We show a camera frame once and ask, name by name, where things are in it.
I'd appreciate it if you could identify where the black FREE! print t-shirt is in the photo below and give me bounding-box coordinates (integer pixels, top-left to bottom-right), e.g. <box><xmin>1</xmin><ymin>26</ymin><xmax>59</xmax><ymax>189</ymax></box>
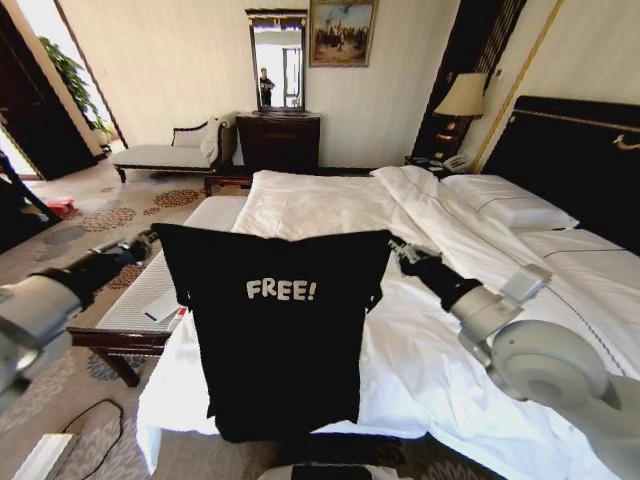
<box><xmin>151</xmin><ymin>223</ymin><xmax>394</xmax><ymax>444</ymax></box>

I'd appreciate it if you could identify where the white sheeted bed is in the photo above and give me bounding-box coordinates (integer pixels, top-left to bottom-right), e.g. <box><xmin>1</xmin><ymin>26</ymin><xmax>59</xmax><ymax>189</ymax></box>
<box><xmin>135</xmin><ymin>169</ymin><xmax>640</xmax><ymax>480</ymax></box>

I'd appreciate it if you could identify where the white padded wooden bench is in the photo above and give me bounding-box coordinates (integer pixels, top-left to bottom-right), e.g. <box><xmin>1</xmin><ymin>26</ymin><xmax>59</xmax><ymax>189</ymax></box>
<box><xmin>66</xmin><ymin>195</ymin><xmax>250</xmax><ymax>389</ymax></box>

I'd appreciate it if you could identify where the white paper sheet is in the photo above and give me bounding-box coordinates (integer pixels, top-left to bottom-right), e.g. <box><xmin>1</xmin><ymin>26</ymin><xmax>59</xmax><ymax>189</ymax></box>
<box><xmin>143</xmin><ymin>291</ymin><xmax>182</xmax><ymax>322</ymax></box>

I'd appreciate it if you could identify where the white rumpled duvet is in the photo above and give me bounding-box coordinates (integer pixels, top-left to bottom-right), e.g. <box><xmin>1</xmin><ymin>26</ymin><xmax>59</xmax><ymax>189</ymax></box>
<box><xmin>233</xmin><ymin>166</ymin><xmax>551</xmax><ymax>284</ymax></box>

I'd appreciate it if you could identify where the white chaise longue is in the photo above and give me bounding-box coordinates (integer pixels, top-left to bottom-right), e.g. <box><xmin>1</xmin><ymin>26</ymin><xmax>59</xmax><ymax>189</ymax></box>
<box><xmin>111</xmin><ymin>116</ymin><xmax>239</xmax><ymax>184</ymax></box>

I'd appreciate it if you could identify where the dark wooden nightstand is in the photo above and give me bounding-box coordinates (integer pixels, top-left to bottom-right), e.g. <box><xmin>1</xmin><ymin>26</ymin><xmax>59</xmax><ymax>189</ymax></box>
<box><xmin>403</xmin><ymin>154</ymin><xmax>482</xmax><ymax>180</ymax></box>

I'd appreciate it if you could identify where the red bag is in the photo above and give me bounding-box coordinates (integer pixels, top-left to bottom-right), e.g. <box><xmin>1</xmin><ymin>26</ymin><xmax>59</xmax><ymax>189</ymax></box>
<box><xmin>43</xmin><ymin>196</ymin><xmax>77</xmax><ymax>219</ymax></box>

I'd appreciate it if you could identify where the dark wooden stool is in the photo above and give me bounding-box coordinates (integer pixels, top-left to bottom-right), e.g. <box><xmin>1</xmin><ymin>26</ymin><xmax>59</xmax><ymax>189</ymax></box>
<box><xmin>202</xmin><ymin>171</ymin><xmax>254</xmax><ymax>198</ymax></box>

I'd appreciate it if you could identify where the white desk telephone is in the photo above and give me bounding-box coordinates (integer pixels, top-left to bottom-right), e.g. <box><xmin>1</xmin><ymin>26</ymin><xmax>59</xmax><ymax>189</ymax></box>
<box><xmin>441</xmin><ymin>153</ymin><xmax>474</xmax><ymax>172</ymax></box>

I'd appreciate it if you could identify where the white pillow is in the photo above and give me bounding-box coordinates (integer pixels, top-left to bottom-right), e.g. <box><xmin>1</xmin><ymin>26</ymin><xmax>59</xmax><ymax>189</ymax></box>
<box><xmin>441</xmin><ymin>173</ymin><xmax>581</xmax><ymax>233</ymax></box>

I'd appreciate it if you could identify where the white chaise cushion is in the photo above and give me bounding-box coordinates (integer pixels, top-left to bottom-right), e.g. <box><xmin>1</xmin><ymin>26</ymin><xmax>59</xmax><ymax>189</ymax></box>
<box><xmin>199</xmin><ymin>116</ymin><xmax>224</xmax><ymax>157</ymax></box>

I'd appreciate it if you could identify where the black tripod stand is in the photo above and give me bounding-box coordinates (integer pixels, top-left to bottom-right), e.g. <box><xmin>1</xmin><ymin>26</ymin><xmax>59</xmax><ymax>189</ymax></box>
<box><xmin>0</xmin><ymin>148</ymin><xmax>52</xmax><ymax>222</ymax></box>

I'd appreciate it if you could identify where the dark wooden dresser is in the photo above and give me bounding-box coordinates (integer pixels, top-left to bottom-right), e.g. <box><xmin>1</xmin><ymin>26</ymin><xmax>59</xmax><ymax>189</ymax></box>
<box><xmin>235</xmin><ymin>111</ymin><xmax>322</xmax><ymax>174</ymax></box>

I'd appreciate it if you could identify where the cream shade table lamp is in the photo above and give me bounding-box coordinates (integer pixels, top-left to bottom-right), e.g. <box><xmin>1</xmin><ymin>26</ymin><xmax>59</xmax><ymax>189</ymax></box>
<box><xmin>432</xmin><ymin>72</ymin><xmax>489</xmax><ymax>162</ymax></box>

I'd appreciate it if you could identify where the green potted plant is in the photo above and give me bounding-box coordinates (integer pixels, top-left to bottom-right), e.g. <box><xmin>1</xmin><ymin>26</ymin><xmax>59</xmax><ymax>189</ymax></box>
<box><xmin>38</xmin><ymin>35</ymin><xmax>109</xmax><ymax>147</ymax></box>

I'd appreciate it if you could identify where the black gold-trimmed headboard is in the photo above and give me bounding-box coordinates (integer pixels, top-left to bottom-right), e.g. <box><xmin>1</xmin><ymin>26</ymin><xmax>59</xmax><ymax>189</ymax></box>
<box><xmin>481</xmin><ymin>95</ymin><xmax>640</xmax><ymax>242</ymax></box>

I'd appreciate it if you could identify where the person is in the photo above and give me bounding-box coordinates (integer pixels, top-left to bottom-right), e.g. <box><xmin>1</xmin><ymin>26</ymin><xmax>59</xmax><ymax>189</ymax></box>
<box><xmin>257</xmin><ymin>66</ymin><xmax>277</xmax><ymax>108</ymax></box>

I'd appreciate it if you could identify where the gold framed painting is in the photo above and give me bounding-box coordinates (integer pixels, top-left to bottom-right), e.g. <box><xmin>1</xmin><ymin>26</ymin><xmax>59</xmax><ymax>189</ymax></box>
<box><xmin>308</xmin><ymin>0</ymin><xmax>380</xmax><ymax>69</ymax></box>

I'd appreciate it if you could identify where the white box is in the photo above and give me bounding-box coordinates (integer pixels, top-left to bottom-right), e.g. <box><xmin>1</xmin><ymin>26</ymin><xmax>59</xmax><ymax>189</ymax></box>
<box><xmin>9</xmin><ymin>432</ymin><xmax>77</xmax><ymax>480</ymax></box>

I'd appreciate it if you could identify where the black floor cable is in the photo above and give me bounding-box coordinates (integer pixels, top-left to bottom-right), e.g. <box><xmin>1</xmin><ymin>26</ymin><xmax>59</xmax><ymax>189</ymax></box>
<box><xmin>59</xmin><ymin>398</ymin><xmax>125</xmax><ymax>437</ymax></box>

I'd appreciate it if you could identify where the dark framed wall mirror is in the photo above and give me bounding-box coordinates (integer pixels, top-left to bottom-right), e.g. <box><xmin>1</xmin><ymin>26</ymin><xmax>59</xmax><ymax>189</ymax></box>
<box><xmin>244</xmin><ymin>8</ymin><xmax>309</xmax><ymax>114</ymax></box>

